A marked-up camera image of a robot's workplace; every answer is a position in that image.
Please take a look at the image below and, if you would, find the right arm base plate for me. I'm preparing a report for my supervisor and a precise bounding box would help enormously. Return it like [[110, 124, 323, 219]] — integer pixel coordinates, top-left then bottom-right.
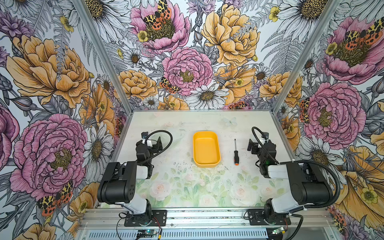
[[245, 209, 291, 226]]

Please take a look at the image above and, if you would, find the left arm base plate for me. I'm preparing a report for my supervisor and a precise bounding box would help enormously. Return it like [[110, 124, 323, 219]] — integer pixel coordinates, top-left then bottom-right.
[[124, 210, 168, 227]]

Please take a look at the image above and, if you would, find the black orange handled screwdriver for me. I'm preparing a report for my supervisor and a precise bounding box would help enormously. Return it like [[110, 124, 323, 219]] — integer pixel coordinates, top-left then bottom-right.
[[234, 139, 240, 166]]

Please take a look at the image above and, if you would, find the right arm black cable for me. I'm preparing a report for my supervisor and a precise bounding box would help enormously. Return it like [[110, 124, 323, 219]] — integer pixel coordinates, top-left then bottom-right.
[[251, 126, 341, 209]]

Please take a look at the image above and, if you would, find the aluminium corner post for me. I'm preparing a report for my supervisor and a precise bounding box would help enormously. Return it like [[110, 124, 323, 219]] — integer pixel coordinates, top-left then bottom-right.
[[74, 1, 133, 117], [271, 0, 341, 115]]

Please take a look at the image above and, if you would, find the left aluminium corner post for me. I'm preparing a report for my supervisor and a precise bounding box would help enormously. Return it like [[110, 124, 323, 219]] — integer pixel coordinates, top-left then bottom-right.
[[74, 1, 133, 117]]

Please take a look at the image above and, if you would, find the left green circuit board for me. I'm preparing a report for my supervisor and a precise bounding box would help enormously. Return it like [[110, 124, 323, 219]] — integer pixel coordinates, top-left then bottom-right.
[[136, 230, 158, 238]]

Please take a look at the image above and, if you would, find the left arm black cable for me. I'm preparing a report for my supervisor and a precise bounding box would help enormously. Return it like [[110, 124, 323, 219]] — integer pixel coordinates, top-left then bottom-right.
[[138, 129, 174, 166]]

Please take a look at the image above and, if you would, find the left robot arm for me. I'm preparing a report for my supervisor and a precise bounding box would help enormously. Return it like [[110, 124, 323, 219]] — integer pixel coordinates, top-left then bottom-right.
[[97, 132, 163, 216]]

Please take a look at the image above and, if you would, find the aluminium front rail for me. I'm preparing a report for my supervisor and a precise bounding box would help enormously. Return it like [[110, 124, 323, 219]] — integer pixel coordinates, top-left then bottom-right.
[[79, 208, 334, 230]]

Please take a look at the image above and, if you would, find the yellow plastic bin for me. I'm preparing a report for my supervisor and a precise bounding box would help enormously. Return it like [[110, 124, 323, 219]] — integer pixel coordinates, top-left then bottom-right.
[[193, 131, 221, 168]]

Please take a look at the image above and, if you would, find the right green circuit board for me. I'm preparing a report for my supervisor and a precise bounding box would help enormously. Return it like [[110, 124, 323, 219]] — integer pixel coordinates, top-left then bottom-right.
[[272, 227, 286, 235]]

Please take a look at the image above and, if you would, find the green circuit board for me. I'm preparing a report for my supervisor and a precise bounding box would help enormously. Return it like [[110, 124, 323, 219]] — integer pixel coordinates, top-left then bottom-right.
[[136, 230, 158, 238], [272, 227, 286, 235]]

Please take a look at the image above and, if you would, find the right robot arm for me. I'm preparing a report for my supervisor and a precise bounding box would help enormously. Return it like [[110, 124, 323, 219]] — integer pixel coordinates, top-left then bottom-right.
[[244, 127, 341, 225]]

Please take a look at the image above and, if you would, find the white slotted cable duct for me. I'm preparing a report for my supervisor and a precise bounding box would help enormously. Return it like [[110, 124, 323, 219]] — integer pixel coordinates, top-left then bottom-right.
[[82, 228, 268, 240]]

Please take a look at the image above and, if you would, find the right aluminium corner post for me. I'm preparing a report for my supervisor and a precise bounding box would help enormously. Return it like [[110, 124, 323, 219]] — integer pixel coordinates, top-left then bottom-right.
[[271, 0, 341, 115]]

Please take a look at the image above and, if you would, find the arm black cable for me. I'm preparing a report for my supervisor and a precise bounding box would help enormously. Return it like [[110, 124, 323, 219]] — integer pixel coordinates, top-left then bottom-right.
[[251, 126, 341, 209], [138, 129, 174, 166]]

